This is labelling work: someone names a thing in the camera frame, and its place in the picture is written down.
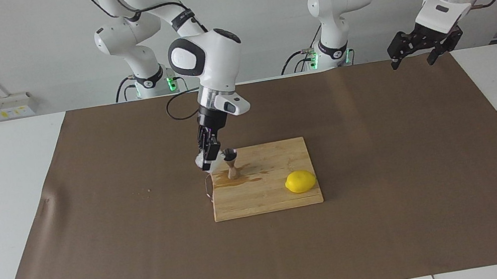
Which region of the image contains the brown paper table mat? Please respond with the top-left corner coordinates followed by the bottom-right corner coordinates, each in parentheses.
top-left (0, 39), bottom-right (497, 279)

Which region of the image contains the yellow lemon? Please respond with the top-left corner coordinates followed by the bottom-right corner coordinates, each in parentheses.
top-left (283, 167), bottom-right (319, 196)

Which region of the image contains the black arm base cable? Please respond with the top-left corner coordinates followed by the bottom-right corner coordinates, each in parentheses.
top-left (112, 75), bottom-right (140, 104)
top-left (274, 25), bottom-right (321, 76)

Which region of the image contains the black left arm base cable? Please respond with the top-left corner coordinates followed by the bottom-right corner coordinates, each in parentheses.
top-left (274, 25), bottom-right (321, 76)

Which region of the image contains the clear faceted glass cup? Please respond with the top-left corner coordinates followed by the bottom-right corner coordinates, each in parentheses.
top-left (194, 146), bottom-right (227, 177)

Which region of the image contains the steel double jigger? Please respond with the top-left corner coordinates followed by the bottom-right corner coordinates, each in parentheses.
top-left (222, 146), bottom-right (244, 182)

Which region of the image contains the wooden cutting board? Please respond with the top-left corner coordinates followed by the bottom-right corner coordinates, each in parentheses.
top-left (200, 135), bottom-right (326, 224)

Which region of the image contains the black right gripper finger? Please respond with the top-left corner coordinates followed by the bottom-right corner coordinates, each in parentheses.
top-left (197, 132), bottom-right (225, 172)
top-left (195, 126), bottom-right (209, 154)

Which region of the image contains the black right arm base cable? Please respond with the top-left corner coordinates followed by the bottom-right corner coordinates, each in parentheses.
top-left (112, 75), bottom-right (140, 104)

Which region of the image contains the white wall socket box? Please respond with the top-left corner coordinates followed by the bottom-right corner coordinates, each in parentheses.
top-left (0, 91), bottom-right (38, 122)

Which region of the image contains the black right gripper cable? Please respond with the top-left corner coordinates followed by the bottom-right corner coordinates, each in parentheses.
top-left (163, 87), bottom-right (205, 124)

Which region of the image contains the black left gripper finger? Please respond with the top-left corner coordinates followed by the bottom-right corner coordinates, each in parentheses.
top-left (424, 36), bottom-right (461, 66)
top-left (384, 30), bottom-right (419, 72)

